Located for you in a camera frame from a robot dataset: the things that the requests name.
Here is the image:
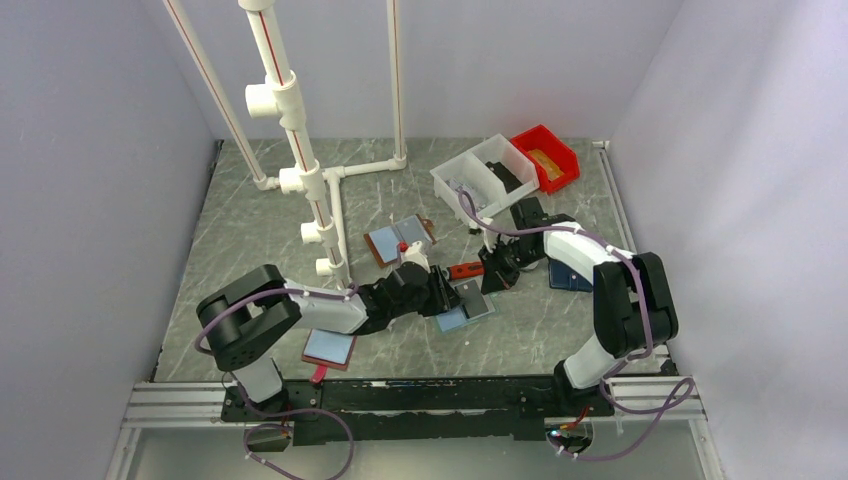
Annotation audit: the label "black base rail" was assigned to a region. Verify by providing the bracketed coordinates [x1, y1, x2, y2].
[221, 375, 613, 446]

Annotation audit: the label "grey parts in bin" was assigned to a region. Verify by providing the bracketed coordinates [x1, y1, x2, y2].
[446, 177, 488, 211]

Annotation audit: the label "white divided bin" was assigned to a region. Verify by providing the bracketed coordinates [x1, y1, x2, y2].
[430, 134, 539, 226]

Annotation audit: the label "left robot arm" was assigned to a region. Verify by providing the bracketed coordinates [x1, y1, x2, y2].
[194, 262, 462, 420]

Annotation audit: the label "red plastic bin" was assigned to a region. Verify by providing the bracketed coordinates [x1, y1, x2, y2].
[510, 124, 580, 195]

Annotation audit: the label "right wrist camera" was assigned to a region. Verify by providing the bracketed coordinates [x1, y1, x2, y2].
[468, 226, 498, 253]

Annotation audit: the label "red handled adjustable wrench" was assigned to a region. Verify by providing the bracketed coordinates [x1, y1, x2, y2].
[447, 261, 484, 281]

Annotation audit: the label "grey credit card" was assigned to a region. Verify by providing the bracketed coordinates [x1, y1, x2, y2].
[456, 279, 491, 321]

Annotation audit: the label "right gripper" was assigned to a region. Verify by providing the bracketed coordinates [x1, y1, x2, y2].
[478, 238, 542, 295]

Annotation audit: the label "brown card holder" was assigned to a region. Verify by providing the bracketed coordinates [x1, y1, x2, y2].
[363, 214, 437, 268]

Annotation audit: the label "red card holder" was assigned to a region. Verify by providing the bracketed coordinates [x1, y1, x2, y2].
[301, 329, 357, 371]

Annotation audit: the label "white pvc pipe frame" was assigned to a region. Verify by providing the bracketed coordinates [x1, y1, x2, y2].
[163, 1, 408, 287]

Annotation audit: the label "yellow item in red bin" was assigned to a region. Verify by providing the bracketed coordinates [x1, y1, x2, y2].
[529, 149, 563, 181]

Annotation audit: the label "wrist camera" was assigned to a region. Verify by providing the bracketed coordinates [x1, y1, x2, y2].
[397, 241, 430, 270]
[468, 226, 498, 253]

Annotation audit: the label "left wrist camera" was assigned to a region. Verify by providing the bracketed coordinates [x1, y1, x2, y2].
[397, 241, 430, 270]

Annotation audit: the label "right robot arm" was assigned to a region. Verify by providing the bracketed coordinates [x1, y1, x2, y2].
[478, 198, 679, 415]

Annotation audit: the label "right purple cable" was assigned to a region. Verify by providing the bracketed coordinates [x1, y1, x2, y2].
[457, 190, 697, 464]

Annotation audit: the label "black part in bin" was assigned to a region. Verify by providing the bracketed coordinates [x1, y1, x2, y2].
[485, 162, 523, 194]

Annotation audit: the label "navy blue card holder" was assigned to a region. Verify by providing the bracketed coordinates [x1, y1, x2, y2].
[548, 260, 593, 293]

